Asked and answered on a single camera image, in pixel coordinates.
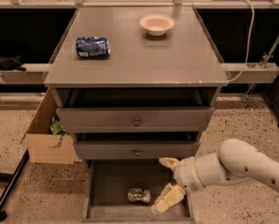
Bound grey middle drawer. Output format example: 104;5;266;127
74;141;200;160

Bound grey top drawer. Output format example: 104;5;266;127
57;107;214;133

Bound white paper bowl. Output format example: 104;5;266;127
139;14;174;36

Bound grey drawer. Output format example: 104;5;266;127
57;107;214;133
74;141;200;160
82;160;196;224

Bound black object on rail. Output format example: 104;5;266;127
0;56;26;72

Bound grey drawer cabinet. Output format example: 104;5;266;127
43;6;230;170

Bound black floor stand bar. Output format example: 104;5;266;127
0;151;29;222

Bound metal diagonal brace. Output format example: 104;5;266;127
258;35;279;68

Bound blue pepsi can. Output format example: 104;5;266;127
76;36;111;58

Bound green snack bag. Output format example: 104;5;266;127
49;117;65;135

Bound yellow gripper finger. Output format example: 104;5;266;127
159;157;179;171
151;183;186;215

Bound green 7up can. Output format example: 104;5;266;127
127;188;151;203

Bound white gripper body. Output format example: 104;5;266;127
174;157;204;192

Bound cardboard box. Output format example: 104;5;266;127
25;90;76;164

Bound grey bottom drawer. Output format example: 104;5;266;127
82;160;196;224

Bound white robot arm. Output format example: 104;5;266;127
152;139;279;214

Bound white cable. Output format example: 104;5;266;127
227;0;256;83

